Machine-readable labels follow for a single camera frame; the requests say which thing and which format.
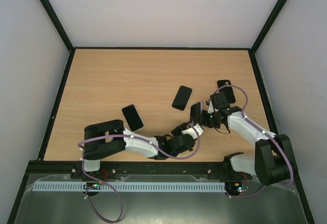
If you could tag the white slotted cable duct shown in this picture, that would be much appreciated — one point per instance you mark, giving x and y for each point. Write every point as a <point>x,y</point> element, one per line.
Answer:
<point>128,187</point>

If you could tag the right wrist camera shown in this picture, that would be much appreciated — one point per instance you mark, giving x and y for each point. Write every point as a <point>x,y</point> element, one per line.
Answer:
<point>210,106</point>

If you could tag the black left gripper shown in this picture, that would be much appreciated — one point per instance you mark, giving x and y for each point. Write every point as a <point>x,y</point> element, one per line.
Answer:
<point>182,126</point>

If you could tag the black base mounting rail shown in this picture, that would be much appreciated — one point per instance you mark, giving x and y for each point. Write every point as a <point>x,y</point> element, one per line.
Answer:
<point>211,171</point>

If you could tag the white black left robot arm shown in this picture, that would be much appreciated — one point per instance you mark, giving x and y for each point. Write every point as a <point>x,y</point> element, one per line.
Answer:
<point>104,139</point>

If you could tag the black phone case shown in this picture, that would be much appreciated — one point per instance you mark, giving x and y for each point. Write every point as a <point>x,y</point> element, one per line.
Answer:
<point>182,97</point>
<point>225,87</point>

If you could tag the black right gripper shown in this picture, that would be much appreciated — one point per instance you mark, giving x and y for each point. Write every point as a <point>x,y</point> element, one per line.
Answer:
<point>206,117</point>

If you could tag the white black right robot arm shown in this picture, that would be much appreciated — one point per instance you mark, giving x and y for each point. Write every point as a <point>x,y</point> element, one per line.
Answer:
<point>273,154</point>

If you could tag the black white-edged smartphone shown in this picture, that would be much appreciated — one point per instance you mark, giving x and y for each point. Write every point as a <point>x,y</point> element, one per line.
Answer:
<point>195,112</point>

